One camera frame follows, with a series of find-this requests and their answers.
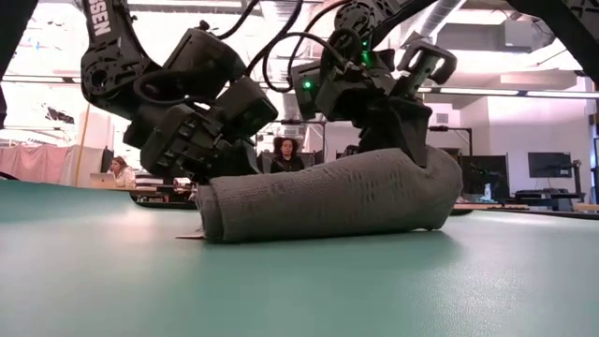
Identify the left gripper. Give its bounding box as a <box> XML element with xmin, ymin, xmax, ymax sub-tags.
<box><xmin>139</xmin><ymin>102</ymin><xmax>262</xmax><ymax>184</ymax></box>

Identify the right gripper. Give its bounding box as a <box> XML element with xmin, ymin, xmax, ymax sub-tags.
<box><xmin>315</xmin><ymin>40</ymin><xmax>459</xmax><ymax>169</ymax></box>

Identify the grey woven towel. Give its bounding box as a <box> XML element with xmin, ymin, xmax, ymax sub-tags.
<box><xmin>175</xmin><ymin>146</ymin><xmax>464</xmax><ymax>245</ymax></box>

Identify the person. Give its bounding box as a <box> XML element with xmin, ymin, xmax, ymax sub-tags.
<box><xmin>270</xmin><ymin>136</ymin><xmax>306</xmax><ymax>174</ymax></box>
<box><xmin>107</xmin><ymin>155</ymin><xmax>138</xmax><ymax>190</ymax></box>

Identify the tall black monitor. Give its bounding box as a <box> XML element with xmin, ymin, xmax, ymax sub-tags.
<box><xmin>460</xmin><ymin>154</ymin><xmax>510</xmax><ymax>202</ymax></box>

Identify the silver laptop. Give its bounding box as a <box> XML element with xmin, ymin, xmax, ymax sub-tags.
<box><xmin>89</xmin><ymin>172</ymin><xmax>116</xmax><ymax>190</ymax></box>

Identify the green table mat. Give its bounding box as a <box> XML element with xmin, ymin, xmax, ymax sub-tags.
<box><xmin>0</xmin><ymin>180</ymin><xmax>599</xmax><ymax>337</ymax></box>

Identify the pink curtain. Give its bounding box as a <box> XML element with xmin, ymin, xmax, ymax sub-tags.
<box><xmin>0</xmin><ymin>143</ymin><xmax>105</xmax><ymax>187</ymax></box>

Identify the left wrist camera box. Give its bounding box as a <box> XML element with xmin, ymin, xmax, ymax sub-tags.
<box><xmin>212</xmin><ymin>77</ymin><xmax>280</xmax><ymax>142</ymax></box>

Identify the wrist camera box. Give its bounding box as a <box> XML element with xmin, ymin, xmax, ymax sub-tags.
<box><xmin>289</xmin><ymin>60</ymin><xmax>329</xmax><ymax>122</ymax></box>
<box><xmin>212</xmin><ymin>77</ymin><xmax>280</xmax><ymax>142</ymax></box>

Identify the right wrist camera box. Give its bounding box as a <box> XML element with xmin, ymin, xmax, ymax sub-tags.
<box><xmin>289</xmin><ymin>60</ymin><xmax>329</xmax><ymax>122</ymax></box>

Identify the smooth metal ceiling duct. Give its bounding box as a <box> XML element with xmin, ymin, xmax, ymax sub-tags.
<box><xmin>402</xmin><ymin>0</ymin><xmax>469</xmax><ymax>46</ymax></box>

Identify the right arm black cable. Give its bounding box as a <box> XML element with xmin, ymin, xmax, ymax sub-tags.
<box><xmin>261</xmin><ymin>0</ymin><xmax>357</xmax><ymax>95</ymax></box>

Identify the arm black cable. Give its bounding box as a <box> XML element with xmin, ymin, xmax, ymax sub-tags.
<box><xmin>133</xmin><ymin>0</ymin><xmax>305</xmax><ymax>107</ymax></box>
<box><xmin>261</xmin><ymin>0</ymin><xmax>357</xmax><ymax>95</ymax></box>

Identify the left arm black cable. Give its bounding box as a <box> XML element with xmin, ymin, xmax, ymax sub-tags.
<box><xmin>133</xmin><ymin>0</ymin><xmax>305</xmax><ymax>107</ymax></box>

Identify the small wall-side black monitor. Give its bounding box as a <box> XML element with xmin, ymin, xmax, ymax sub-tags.
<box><xmin>527</xmin><ymin>152</ymin><xmax>574</xmax><ymax>180</ymax></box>

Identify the yellow cable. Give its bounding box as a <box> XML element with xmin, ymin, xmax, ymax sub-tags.
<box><xmin>73</xmin><ymin>103</ymin><xmax>93</xmax><ymax>188</ymax></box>

